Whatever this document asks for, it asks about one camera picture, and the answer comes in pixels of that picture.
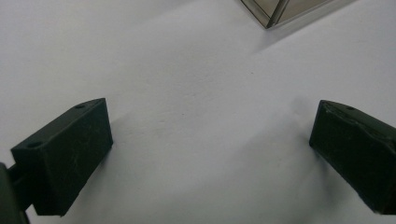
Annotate clear plastic box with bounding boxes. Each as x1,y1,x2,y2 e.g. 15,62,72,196
240,0,359,30

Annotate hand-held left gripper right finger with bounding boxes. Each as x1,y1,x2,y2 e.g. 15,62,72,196
308,99,396,216

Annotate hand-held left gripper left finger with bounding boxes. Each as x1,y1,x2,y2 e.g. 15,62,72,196
7,97,114,217

